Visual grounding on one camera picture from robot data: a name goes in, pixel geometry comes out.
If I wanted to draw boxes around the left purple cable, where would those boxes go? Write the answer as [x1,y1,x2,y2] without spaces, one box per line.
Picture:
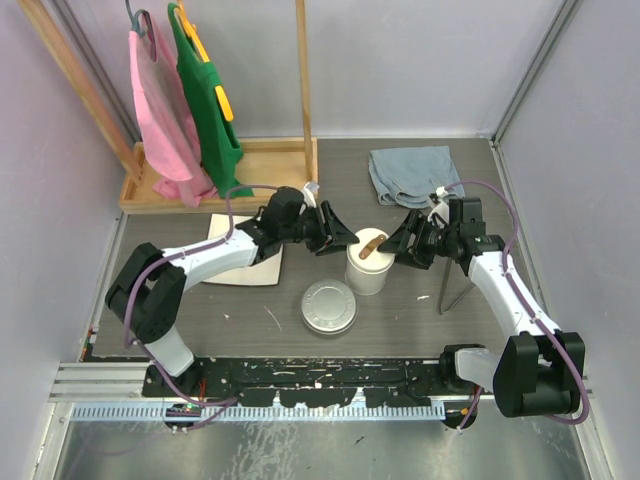
[122,184,281,431]

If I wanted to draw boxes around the green apron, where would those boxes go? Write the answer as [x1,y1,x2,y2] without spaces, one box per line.
[167,2,254,198]

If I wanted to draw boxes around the round metal tin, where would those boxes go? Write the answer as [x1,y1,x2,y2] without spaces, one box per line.
[302,316,356,337]

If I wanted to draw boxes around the metal tongs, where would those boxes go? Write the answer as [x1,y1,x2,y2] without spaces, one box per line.
[438,262,476,315]

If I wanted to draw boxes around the purple cable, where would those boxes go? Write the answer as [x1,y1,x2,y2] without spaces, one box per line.
[122,184,281,431]
[439,180,590,431]

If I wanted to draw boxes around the round metal tin lid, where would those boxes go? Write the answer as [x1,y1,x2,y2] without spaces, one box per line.
[301,280,357,318]

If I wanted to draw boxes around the pink apron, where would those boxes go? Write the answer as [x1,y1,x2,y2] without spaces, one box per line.
[128,16,217,207]

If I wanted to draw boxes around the white cylindrical container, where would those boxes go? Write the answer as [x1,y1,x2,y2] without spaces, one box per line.
[345,254,394,296]

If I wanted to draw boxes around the white square plate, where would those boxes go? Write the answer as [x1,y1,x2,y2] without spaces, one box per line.
[206,214,284,287]

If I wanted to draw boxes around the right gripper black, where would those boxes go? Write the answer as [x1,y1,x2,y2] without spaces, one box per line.
[377,209,457,271]

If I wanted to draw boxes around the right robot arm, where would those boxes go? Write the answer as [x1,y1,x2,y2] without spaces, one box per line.
[378,187,590,425]

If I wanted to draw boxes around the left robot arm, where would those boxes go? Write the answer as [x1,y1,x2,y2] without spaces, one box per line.
[105,185,359,396]

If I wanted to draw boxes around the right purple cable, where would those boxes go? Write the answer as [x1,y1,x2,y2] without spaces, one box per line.
[439,180,590,431]

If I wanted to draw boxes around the grey hanger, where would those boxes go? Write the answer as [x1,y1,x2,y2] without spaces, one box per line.
[124,0,157,61]

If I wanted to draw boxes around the blue cloth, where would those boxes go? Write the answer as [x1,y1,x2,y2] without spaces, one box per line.
[368,146,460,209]

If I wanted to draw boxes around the yellow hanger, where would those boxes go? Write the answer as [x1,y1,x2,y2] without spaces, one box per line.
[177,0,234,122]

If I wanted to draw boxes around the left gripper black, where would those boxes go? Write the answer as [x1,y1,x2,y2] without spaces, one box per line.
[280,202,357,257]

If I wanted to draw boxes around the wooden clothes rack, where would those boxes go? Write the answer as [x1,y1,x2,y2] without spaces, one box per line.
[18,1,318,214]

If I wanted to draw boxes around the white lid brown handle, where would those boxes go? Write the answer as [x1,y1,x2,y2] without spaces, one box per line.
[347,227,395,274]

